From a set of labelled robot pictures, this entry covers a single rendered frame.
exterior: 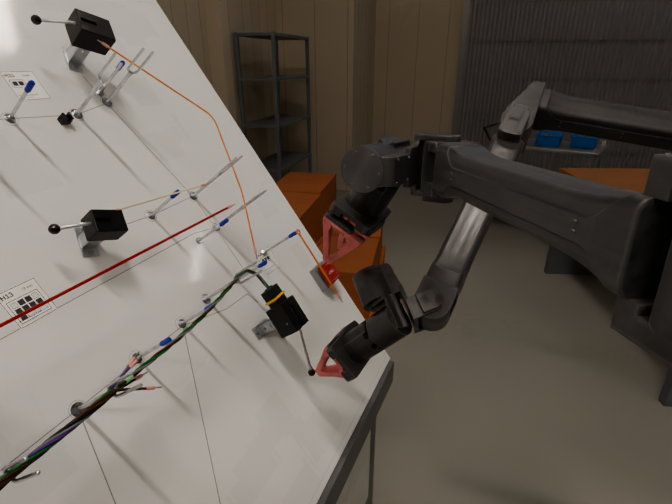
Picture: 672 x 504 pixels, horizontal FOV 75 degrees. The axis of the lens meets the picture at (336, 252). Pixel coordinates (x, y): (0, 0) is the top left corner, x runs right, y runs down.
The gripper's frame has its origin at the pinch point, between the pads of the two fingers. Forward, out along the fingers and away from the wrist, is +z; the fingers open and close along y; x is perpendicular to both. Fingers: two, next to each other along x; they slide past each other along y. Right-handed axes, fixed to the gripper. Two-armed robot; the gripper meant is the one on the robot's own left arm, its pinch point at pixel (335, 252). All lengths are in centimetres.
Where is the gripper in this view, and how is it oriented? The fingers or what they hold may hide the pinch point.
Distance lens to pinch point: 70.0
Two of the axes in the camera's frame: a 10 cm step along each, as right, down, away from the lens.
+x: 7.9, 6.0, -1.6
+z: -4.5, 7.3, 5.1
